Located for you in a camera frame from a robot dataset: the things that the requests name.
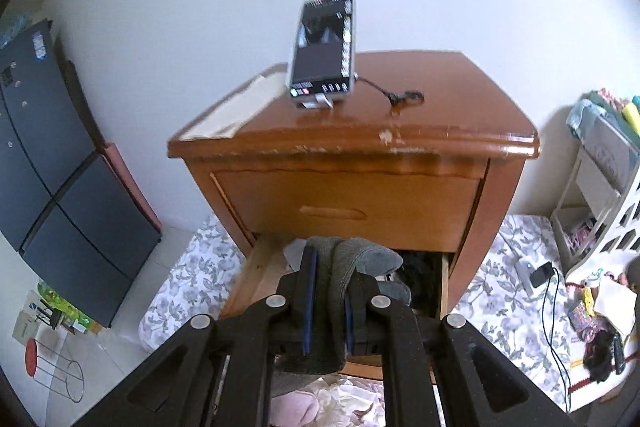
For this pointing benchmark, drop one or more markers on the beige bag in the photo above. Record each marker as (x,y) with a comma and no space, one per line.
(615,302)

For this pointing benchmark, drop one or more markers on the wooden nightstand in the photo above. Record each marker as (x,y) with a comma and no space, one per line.
(350,142)

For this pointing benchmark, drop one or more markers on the colourful small toys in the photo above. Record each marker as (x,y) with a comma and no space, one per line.
(582,312)

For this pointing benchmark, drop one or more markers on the black remote control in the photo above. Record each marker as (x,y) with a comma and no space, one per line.
(619,354)

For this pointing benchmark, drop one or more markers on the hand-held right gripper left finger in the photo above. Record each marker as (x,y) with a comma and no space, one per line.
(310,307)

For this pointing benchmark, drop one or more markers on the white power strip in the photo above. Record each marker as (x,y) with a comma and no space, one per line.
(524,277)

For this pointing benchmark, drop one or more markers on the black fuzzy item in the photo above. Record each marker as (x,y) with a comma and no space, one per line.
(600,357)

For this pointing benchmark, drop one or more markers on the grey floral quilt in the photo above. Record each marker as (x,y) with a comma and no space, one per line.
(505,322)

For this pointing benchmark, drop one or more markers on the smartphone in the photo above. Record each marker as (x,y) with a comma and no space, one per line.
(322,47)

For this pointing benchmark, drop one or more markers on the green carton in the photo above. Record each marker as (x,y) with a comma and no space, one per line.
(70,312)

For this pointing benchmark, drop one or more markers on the papers on floor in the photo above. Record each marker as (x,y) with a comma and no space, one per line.
(25,327)

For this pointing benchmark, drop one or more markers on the pink foam mat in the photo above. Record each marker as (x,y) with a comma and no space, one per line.
(132,187)

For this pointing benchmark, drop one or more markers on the black charger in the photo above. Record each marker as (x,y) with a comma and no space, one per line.
(542,275)

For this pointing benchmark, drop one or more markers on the wooden nightstand drawer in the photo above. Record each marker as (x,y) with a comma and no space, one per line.
(255,272)
(400,202)

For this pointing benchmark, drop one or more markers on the mauve plush cloth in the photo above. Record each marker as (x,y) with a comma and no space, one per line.
(295,409)

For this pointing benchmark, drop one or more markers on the grey sock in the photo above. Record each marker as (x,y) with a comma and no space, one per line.
(397,294)
(332,287)

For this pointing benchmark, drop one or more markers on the pale blue garment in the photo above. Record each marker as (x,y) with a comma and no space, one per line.
(295,257)

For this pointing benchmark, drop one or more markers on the pink garment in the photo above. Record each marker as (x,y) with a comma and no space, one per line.
(350,404)

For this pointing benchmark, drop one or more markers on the white shelf unit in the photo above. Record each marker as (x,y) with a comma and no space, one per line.
(595,177)

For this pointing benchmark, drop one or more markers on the white phone stand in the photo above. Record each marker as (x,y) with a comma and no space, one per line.
(315,102)

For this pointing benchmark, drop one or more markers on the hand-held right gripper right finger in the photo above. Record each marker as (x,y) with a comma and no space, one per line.
(350,332)

